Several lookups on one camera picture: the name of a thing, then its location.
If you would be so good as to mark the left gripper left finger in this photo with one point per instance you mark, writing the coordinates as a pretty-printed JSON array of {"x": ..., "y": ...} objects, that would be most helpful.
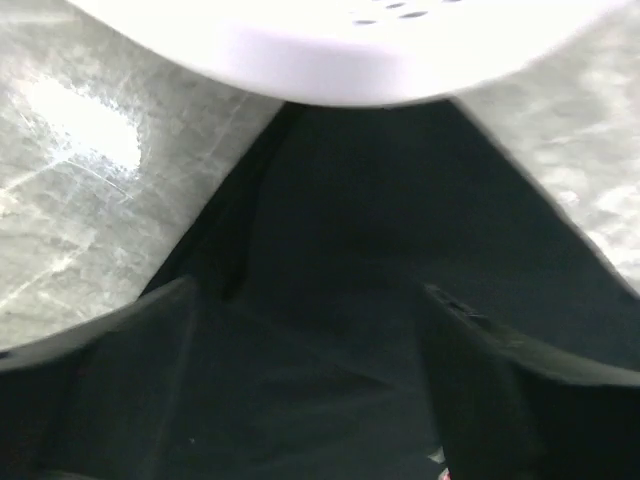
[{"x": 95, "y": 401}]

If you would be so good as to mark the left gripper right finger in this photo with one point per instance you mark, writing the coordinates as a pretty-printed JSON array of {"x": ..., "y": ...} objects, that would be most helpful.
[{"x": 508, "y": 406}]

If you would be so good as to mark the black floral t shirt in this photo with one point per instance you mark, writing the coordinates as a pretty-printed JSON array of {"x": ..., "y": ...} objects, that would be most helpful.
[{"x": 306, "y": 359}]

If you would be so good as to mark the white perforated plastic basket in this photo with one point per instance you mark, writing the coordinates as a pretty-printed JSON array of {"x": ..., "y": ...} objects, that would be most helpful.
[{"x": 350, "y": 53}]

